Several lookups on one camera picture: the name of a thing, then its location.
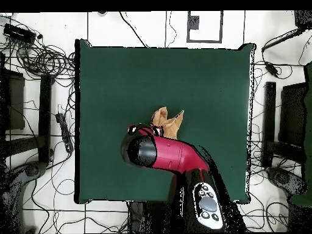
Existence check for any tan terry cloth towel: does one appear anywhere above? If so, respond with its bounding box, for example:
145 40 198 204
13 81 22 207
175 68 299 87
150 106 185 140

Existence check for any dark flat box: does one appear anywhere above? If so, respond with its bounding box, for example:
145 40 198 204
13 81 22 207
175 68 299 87
0 68 26 131

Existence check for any dark flat panel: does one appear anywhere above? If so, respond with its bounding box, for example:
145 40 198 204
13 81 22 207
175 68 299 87
277 82 308 147

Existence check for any dark green table cloth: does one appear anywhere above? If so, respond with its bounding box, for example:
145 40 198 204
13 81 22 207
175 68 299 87
74 38 257 205

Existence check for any black power strip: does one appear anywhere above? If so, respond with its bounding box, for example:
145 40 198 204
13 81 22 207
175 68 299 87
54 112 74 154

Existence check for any dark grey curved stand base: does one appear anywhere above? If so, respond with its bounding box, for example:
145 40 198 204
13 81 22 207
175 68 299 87
0 160 48 233
266 166 308 196

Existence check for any black power adapter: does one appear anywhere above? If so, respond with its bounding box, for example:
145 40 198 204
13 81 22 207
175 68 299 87
264 60 280 77

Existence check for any black rod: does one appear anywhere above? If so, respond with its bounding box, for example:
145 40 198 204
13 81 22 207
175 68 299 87
261 27 305 53

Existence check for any black corner box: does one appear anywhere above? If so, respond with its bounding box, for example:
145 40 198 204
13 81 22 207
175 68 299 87
293 10 312 30

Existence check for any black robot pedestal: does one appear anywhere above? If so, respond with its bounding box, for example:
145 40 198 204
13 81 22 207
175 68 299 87
127 201 171 233

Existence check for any black stand frame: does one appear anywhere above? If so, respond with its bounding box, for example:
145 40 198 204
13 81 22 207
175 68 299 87
4 74 53 165

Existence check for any thin black floor cable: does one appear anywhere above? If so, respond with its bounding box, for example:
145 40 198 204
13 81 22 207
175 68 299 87
165 10 178 48

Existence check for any black stand post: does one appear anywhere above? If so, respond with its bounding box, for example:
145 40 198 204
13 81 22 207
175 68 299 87
261 81 277 169

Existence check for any black tangled cable bundle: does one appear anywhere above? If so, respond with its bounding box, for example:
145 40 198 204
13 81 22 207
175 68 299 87
0 14 76 81

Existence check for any black network switch box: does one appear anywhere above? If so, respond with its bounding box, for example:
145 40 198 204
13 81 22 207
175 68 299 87
2 23 37 44

